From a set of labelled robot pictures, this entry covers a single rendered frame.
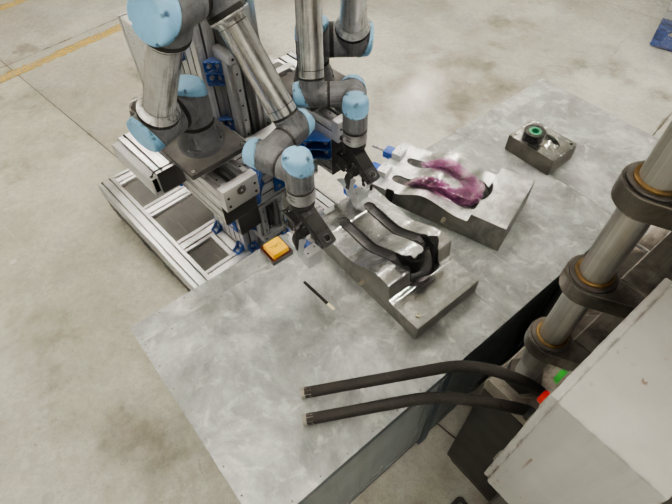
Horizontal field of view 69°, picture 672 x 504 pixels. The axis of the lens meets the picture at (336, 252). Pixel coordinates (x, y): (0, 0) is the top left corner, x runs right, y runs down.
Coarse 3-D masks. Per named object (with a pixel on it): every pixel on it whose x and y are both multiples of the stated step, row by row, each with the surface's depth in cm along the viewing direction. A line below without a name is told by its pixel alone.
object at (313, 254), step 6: (288, 234) 151; (306, 240) 148; (306, 246) 146; (312, 246) 144; (306, 252) 143; (312, 252) 143; (318, 252) 144; (306, 258) 143; (312, 258) 144; (318, 258) 146; (306, 264) 146; (312, 264) 146
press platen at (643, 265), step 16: (576, 256) 100; (640, 256) 100; (656, 256) 99; (576, 272) 96; (624, 272) 97; (640, 272) 97; (656, 272) 97; (576, 288) 95; (592, 288) 94; (608, 288) 94; (624, 288) 95; (640, 288) 94; (592, 304) 96; (608, 304) 94; (624, 304) 93
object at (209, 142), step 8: (200, 128) 150; (208, 128) 153; (216, 128) 157; (184, 136) 153; (192, 136) 152; (200, 136) 152; (208, 136) 154; (216, 136) 156; (184, 144) 154; (192, 144) 154; (200, 144) 154; (208, 144) 155; (216, 144) 157; (184, 152) 156; (192, 152) 155; (200, 152) 155; (208, 152) 156; (216, 152) 158
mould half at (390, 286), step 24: (336, 216) 161; (360, 216) 161; (336, 240) 155; (384, 240) 154; (408, 240) 150; (360, 264) 147; (384, 264) 143; (456, 264) 152; (384, 288) 142; (408, 288) 146; (432, 288) 146; (456, 288) 146; (408, 312) 142; (432, 312) 141
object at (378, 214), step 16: (368, 208) 163; (352, 224) 159; (384, 224) 160; (368, 240) 156; (416, 240) 148; (432, 240) 148; (384, 256) 147; (400, 256) 145; (416, 256) 143; (432, 256) 150; (416, 272) 148; (432, 272) 147
